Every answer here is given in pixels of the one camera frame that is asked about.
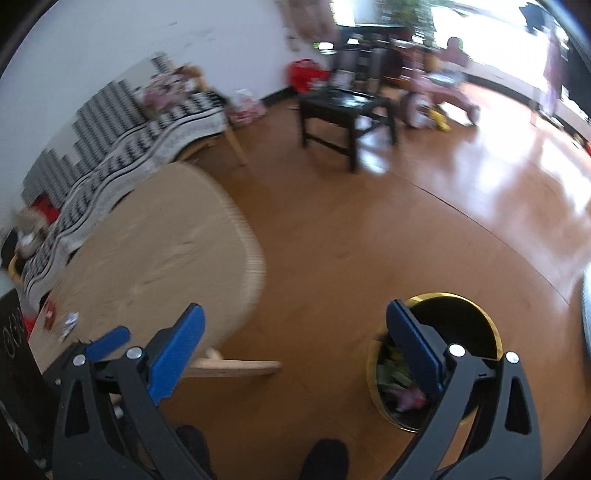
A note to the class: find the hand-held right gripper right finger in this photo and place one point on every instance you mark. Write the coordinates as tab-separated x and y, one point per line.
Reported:
415	346

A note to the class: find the pink soft toy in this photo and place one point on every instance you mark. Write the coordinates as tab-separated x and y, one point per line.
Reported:
157	94

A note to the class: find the yellow-green wrapper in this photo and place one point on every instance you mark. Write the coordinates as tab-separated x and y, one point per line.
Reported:
392	367

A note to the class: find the pink children's tricycle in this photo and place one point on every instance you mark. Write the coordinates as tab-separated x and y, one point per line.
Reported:
415	106

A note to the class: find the dark wooden cabinet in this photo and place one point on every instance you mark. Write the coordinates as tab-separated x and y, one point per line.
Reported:
369	60

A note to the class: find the pink and white plastic bag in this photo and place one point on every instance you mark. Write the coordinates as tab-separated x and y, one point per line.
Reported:
247	108

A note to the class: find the purple hanging garment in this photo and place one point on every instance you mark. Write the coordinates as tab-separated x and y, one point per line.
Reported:
551	60

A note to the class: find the green potted plant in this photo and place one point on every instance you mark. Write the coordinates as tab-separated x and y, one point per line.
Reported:
411	14

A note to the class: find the striped black white sofa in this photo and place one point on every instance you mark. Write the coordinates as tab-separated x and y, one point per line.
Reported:
115	138

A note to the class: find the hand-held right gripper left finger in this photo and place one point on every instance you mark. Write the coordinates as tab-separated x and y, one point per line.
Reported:
180	350

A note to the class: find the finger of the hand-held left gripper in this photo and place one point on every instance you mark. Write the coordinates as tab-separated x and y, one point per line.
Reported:
108	340

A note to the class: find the black gold-rimmed trash bin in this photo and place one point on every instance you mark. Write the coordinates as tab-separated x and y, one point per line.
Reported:
461	318

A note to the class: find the silver wrapper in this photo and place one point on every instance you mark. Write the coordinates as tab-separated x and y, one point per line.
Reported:
69	323

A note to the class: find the red cushion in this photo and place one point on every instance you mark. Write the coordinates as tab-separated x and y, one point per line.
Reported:
46	207

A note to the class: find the round wooden table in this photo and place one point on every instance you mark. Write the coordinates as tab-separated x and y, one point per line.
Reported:
161	249

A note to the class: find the person's black shoe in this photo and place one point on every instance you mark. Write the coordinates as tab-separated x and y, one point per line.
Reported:
323	461
196	447

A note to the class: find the yellow soft toy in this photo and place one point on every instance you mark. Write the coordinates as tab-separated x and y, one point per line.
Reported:
438	119

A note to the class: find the wooden sofa frame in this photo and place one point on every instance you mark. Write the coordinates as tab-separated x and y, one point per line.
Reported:
235	143

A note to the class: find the person's black left shoe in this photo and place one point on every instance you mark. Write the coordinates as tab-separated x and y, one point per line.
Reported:
196	447

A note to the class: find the person's black right shoe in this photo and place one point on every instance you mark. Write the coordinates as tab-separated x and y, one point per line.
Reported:
323	461

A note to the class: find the black wooden stool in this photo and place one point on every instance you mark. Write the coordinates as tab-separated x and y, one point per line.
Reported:
351	122

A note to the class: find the red bag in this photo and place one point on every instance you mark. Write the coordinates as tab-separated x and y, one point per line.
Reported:
304	76

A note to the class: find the beige soft toy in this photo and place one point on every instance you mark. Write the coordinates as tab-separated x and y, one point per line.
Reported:
30	230

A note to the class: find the pink wrapper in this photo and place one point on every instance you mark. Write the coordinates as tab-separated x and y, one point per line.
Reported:
408	398

